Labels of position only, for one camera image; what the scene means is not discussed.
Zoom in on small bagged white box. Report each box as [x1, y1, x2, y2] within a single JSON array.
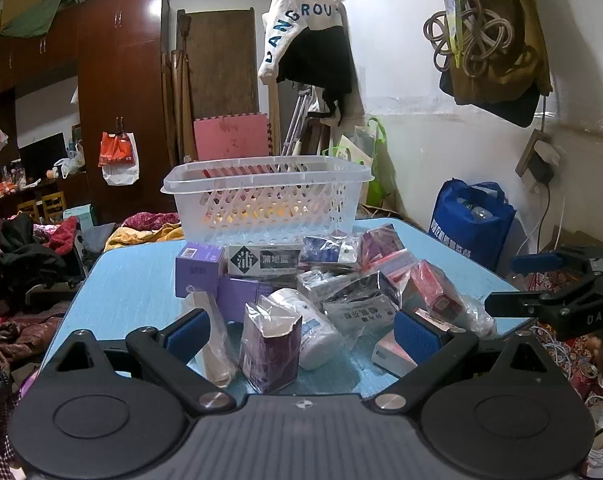
[[296, 268, 345, 303]]

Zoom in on bagged black white box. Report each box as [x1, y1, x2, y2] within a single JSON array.
[[324, 271, 402, 337]]

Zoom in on blue tote bag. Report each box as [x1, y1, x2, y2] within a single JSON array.
[[428, 178, 517, 271]]

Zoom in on magenta cloth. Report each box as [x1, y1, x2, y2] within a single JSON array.
[[122, 211, 182, 232]]

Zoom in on pile of dark clothes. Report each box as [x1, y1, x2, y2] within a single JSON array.
[[0, 212, 84, 306]]

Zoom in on brown wooden board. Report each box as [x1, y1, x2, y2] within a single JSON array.
[[176, 7, 258, 121]]

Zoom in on bagged dark blue box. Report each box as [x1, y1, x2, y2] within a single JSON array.
[[300, 234, 361, 267]]

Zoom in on coiled beige rope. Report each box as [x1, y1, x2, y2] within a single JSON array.
[[424, 0, 517, 78]]

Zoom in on black television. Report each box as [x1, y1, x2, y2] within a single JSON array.
[[18, 132, 68, 179]]

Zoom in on white lettered hoodie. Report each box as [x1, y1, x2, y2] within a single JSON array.
[[258, 0, 345, 85]]

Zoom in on white wrapped roll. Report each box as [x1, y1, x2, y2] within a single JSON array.
[[270, 287, 344, 372]]

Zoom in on red drink can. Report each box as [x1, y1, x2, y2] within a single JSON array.
[[570, 362, 602, 401]]

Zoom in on bagged red box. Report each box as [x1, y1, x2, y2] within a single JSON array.
[[409, 259, 497, 338]]

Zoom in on wall power adapter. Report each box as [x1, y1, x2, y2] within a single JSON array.
[[515, 130, 562, 187]]

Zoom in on pink foam mat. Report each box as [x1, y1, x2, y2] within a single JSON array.
[[193, 112, 272, 162]]

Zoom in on orange and white plastic bag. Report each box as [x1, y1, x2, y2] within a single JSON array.
[[98, 131, 141, 187]]

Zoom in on bagged beige packet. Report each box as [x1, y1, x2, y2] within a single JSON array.
[[180, 285, 239, 388]]

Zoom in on green cloth bundle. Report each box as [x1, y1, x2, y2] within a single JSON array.
[[0, 0, 69, 39]]

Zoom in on white and pink box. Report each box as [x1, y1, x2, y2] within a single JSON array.
[[372, 332, 418, 377]]

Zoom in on brown wooden wardrobe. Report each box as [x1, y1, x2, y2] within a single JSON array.
[[0, 0, 178, 226]]

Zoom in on white plastic lattice basket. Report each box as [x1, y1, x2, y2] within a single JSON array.
[[161, 155, 375, 247]]

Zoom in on black hanging garment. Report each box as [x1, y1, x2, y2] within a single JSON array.
[[276, 25, 365, 128]]

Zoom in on metal crutches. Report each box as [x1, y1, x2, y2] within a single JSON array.
[[280, 86, 318, 157]]

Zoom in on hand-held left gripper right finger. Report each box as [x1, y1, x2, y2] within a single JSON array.
[[365, 309, 562, 417]]

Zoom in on light purple box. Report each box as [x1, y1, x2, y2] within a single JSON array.
[[175, 241, 228, 299], [217, 276, 262, 324]]

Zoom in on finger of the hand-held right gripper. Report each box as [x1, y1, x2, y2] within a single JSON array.
[[484, 285, 589, 319], [511, 247, 595, 275]]

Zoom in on bagged dark purple box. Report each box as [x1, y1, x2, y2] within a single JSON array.
[[240, 297, 303, 395]]

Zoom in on bagged magenta box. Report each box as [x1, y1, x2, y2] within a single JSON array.
[[359, 224, 408, 268]]

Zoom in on yellow blanket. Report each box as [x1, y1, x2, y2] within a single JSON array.
[[104, 224, 185, 253]]

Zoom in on light teal box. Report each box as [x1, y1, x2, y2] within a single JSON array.
[[62, 204, 93, 228]]

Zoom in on green shopping bag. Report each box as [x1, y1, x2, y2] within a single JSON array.
[[322, 117, 398, 208]]

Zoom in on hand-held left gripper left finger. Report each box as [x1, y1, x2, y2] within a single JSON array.
[[41, 308, 236, 417]]

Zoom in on black and white box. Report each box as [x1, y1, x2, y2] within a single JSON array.
[[225, 243, 303, 279]]

